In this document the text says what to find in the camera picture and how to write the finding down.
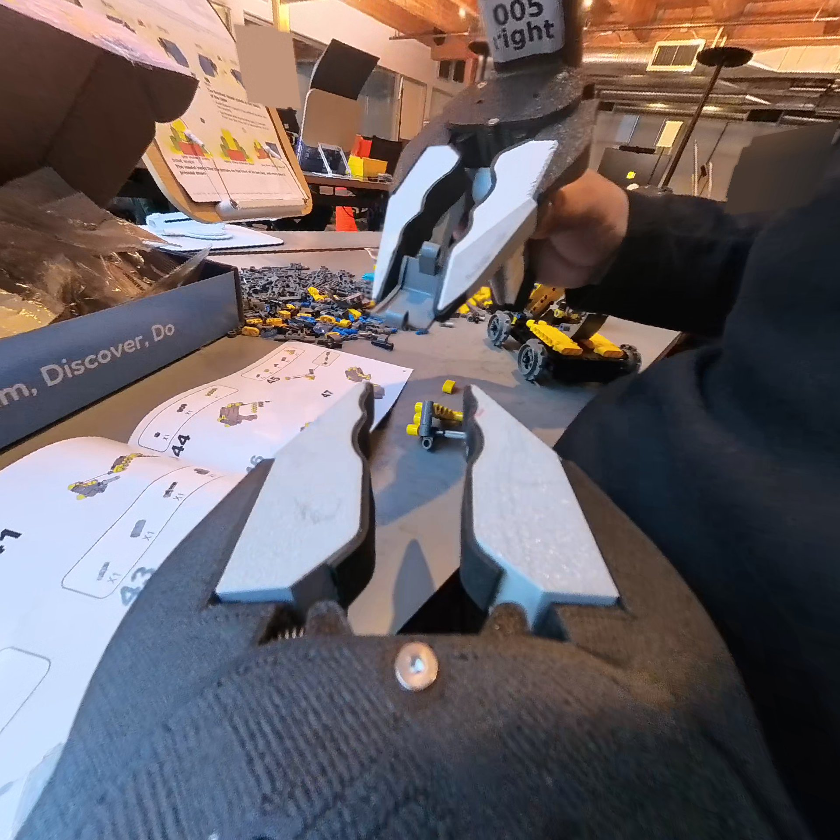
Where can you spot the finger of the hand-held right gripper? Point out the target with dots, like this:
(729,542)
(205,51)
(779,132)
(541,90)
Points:
(410,197)
(505,216)

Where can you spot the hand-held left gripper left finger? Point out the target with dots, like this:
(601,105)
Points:
(302,518)

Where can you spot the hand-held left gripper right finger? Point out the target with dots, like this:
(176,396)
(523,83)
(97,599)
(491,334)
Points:
(531,525)

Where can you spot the grey curved brick panel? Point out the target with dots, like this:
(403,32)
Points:
(413,295)

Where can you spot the yellow beaded axle assembly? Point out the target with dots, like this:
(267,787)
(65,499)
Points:
(449,413)

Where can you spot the pile of small dark connectors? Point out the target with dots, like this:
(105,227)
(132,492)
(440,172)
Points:
(308,302)

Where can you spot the instruction booklet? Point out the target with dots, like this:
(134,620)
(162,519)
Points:
(98,525)

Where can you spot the person's right forearm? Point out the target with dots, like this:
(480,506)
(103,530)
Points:
(689,262)

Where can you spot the grey desk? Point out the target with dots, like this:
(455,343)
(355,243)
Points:
(407,354)

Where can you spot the person's right hand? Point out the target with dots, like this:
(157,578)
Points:
(577,229)

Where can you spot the yellow storage bin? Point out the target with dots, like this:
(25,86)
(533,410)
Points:
(367,165)

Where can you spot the pile of yellow brick beams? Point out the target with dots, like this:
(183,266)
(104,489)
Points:
(479,302)

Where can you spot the brown cardboard sheet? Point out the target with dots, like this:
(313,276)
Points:
(328,121)

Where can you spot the yellow black brick vehicle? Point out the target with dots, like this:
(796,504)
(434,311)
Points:
(571,348)

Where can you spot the black flat panel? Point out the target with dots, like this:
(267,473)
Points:
(344,65)

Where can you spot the black floor lamp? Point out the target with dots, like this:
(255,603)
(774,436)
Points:
(705,98)

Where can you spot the dark cardboard box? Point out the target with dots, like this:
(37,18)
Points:
(98,361)

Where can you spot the crumpled plastic bag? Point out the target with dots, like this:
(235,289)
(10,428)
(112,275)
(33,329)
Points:
(65,262)

